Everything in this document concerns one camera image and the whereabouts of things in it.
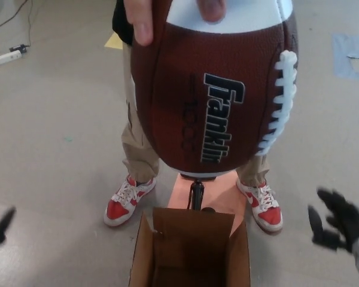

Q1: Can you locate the person's red white sneaker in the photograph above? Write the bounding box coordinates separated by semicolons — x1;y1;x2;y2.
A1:
235;178;284;234
103;175;157;229

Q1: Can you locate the person's right red white sneaker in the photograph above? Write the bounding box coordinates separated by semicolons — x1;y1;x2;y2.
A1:
103;175;157;229

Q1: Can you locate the thin black adapter cable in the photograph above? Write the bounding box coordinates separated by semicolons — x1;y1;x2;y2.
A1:
23;0;39;48

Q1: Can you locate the person's left red white sneaker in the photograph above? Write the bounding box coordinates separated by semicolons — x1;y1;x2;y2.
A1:
235;178;284;234

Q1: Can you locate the black ball pump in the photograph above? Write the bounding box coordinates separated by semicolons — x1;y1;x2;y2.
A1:
187;178;217;212

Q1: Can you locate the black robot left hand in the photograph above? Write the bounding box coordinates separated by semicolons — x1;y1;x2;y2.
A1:
0;190;17;252

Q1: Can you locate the blue floor tape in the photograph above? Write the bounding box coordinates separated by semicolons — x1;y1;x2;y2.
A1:
331;33;359;82

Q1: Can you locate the brown cardboard box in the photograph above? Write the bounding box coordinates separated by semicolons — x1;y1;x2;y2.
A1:
127;206;252;287

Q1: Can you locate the person's bare hand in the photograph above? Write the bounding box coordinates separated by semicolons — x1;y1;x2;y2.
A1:
124;0;228;47

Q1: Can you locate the brown Franklin football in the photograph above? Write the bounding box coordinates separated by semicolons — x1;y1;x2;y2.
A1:
128;0;300;183

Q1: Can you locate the black power adapter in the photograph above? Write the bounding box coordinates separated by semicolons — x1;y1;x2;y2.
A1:
8;44;31;54

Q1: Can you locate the yellow floor tape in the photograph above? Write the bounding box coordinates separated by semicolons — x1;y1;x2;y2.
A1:
104;31;125;50

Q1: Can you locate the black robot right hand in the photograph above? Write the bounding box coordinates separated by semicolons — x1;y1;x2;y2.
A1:
307;187;359;255

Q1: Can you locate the person's black shirt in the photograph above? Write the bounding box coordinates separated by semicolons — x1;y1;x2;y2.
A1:
112;0;135;46

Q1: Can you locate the white power strip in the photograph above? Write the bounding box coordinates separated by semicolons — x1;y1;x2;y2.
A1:
0;50;23;69

